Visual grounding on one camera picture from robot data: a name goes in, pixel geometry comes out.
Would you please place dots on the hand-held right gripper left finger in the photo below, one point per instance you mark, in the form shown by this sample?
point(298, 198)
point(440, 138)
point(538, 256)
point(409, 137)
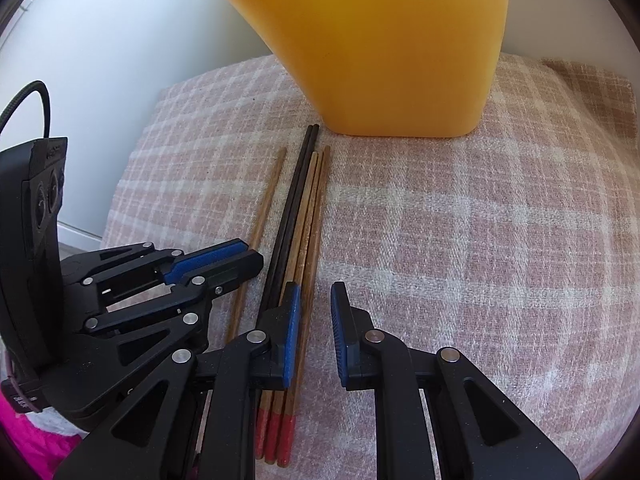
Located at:
point(291, 330)

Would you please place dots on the yellow plastic container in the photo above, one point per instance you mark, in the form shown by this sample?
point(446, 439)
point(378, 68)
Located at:
point(390, 50)

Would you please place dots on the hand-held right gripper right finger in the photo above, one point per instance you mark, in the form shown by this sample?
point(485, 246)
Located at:
point(339, 330)

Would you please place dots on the black chopstick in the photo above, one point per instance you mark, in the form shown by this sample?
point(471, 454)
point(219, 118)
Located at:
point(298, 195)
point(290, 195)

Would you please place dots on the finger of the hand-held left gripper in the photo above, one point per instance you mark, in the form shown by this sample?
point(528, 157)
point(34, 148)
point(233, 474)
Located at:
point(210, 257)
point(235, 272)

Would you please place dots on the pink checkered cloth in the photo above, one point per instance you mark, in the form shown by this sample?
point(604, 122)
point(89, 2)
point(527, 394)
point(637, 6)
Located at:
point(450, 235)

